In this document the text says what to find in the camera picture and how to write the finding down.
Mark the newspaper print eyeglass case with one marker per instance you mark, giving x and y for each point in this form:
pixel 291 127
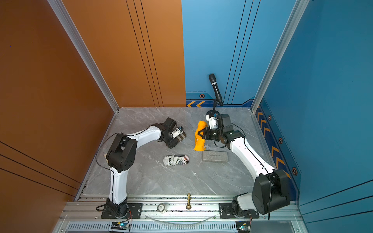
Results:
pixel 175 160

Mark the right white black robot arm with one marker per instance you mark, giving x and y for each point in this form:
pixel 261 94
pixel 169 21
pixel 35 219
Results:
pixel 271 189

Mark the plaid eyeglass case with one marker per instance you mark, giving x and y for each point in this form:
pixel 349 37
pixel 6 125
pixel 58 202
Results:
pixel 180 137

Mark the grey rectangular eyeglass case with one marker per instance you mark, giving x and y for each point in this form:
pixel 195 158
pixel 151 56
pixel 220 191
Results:
pixel 215 156

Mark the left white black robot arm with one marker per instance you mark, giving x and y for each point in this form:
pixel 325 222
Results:
pixel 121 156

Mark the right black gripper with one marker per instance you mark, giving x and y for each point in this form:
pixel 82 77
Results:
pixel 207 135

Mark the green circuit board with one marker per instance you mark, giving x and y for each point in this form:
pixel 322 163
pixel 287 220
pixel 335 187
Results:
pixel 243 227
pixel 120 226

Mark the left green circuit board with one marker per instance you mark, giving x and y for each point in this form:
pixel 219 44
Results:
pixel 120 226

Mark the right green circuit board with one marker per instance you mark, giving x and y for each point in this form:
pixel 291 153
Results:
pixel 243 227

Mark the brass chess piece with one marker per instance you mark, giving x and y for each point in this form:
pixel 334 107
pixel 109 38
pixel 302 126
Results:
pixel 188 205

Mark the silver tape roll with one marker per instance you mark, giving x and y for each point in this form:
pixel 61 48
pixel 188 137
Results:
pixel 161 208

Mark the black microphone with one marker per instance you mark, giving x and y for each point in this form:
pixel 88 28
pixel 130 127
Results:
pixel 214 84

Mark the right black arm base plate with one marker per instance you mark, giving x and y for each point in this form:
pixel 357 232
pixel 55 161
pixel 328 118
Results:
pixel 232 210

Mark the aluminium front rail frame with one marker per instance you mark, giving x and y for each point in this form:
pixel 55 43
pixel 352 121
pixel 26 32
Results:
pixel 84 216

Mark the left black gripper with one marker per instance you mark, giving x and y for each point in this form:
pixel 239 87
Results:
pixel 174 143

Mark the orange fluffy cloth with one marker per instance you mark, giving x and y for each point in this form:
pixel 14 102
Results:
pixel 199 141

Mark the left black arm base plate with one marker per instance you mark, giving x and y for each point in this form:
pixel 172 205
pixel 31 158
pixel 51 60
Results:
pixel 133 211

